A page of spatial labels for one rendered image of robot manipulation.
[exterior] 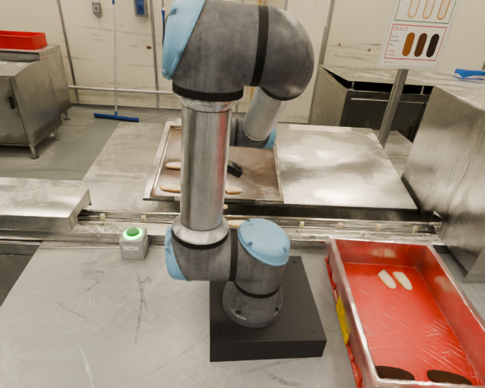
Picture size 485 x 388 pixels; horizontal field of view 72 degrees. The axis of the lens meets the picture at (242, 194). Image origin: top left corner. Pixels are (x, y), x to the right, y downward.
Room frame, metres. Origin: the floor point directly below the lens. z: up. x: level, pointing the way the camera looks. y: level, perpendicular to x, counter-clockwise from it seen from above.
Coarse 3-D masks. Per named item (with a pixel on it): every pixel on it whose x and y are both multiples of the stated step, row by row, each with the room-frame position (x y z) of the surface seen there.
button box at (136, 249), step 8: (144, 232) 0.81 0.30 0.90; (120, 240) 0.77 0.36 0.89; (128, 240) 0.77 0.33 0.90; (136, 240) 0.77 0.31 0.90; (144, 240) 0.80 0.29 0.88; (120, 248) 0.77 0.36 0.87; (128, 248) 0.77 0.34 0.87; (136, 248) 0.77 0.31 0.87; (144, 248) 0.79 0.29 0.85; (128, 256) 0.77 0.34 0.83; (136, 256) 0.77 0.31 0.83; (144, 256) 0.78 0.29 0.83
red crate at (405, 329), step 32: (352, 288) 0.71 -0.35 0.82; (384, 288) 0.72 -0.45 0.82; (416, 288) 0.73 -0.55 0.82; (384, 320) 0.60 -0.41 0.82; (416, 320) 0.61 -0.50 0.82; (352, 352) 0.49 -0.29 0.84; (384, 352) 0.51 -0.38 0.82; (416, 352) 0.52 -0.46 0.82; (448, 352) 0.52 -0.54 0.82; (480, 384) 0.44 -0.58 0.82
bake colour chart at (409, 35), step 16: (400, 0) 1.75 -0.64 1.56; (416, 0) 1.76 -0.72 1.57; (432, 0) 1.78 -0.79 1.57; (448, 0) 1.79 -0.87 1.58; (400, 16) 1.76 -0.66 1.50; (416, 16) 1.77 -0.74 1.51; (432, 16) 1.78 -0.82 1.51; (448, 16) 1.79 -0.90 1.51; (400, 32) 1.76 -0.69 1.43; (416, 32) 1.77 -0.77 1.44; (432, 32) 1.78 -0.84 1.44; (448, 32) 1.80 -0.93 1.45; (384, 48) 1.75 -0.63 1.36; (400, 48) 1.76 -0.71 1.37; (416, 48) 1.78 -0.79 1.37; (432, 48) 1.79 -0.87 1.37; (384, 64) 1.75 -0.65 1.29; (400, 64) 1.77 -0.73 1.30; (416, 64) 1.78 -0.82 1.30; (432, 64) 1.79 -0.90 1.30
